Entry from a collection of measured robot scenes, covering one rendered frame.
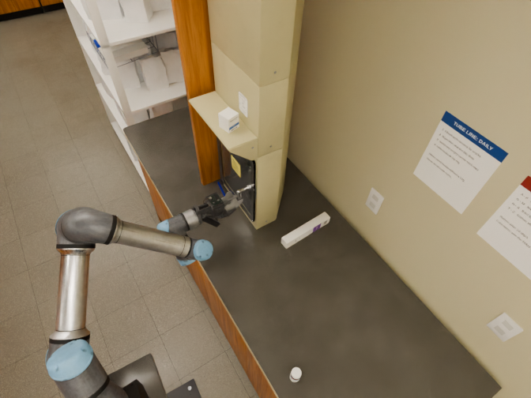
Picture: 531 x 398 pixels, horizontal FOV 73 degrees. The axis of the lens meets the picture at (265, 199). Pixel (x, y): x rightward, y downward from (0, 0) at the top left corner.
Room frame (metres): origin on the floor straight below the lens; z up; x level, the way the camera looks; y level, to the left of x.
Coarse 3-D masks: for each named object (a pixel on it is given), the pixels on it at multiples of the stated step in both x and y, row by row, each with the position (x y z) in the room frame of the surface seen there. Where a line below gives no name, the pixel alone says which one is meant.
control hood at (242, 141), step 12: (204, 96) 1.15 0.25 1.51; (216, 96) 1.16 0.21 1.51; (204, 108) 1.08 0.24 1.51; (216, 108) 1.08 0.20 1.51; (204, 120) 1.02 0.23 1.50; (216, 120) 1.02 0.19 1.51; (240, 120) 1.02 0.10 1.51; (216, 132) 0.95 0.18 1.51; (240, 132) 0.96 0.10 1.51; (228, 144) 0.90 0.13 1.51; (240, 144) 0.90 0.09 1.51; (252, 144) 0.92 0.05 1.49; (252, 156) 0.92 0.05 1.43
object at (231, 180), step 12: (228, 156) 1.10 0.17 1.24; (240, 156) 1.02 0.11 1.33; (228, 168) 1.11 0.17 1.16; (240, 168) 1.02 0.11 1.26; (252, 168) 0.94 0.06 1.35; (228, 180) 1.12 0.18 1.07; (240, 180) 1.02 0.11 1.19; (252, 180) 0.94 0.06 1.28; (252, 192) 0.94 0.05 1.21; (252, 204) 0.94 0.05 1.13; (252, 216) 0.94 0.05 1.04
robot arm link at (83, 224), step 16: (80, 208) 0.64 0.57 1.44; (64, 224) 0.59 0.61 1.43; (80, 224) 0.59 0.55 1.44; (96, 224) 0.59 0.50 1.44; (112, 224) 0.61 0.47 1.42; (128, 224) 0.64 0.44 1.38; (80, 240) 0.56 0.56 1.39; (96, 240) 0.56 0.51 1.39; (112, 240) 0.57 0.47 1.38; (128, 240) 0.59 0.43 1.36; (144, 240) 0.61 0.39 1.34; (160, 240) 0.63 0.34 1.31; (176, 240) 0.65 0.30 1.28; (192, 240) 0.67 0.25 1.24; (192, 256) 0.63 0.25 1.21; (208, 256) 0.63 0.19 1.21
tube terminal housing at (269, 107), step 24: (216, 48) 1.16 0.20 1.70; (216, 72) 1.18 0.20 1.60; (240, 72) 1.03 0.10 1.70; (264, 96) 0.94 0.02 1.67; (288, 96) 1.03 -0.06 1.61; (264, 120) 0.95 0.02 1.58; (288, 120) 1.11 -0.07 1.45; (264, 144) 0.95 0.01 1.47; (264, 168) 0.95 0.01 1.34; (264, 192) 0.95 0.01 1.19; (264, 216) 0.96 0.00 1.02
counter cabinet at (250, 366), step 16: (144, 176) 1.61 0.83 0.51; (160, 208) 1.40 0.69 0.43; (192, 272) 1.05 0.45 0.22; (208, 288) 0.82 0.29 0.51; (208, 304) 0.89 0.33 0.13; (224, 320) 0.67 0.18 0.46; (240, 336) 0.53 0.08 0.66; (240, 352) 0.54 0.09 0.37; (256, 368) 0.41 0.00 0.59; (256, 384) 0.41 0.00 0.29
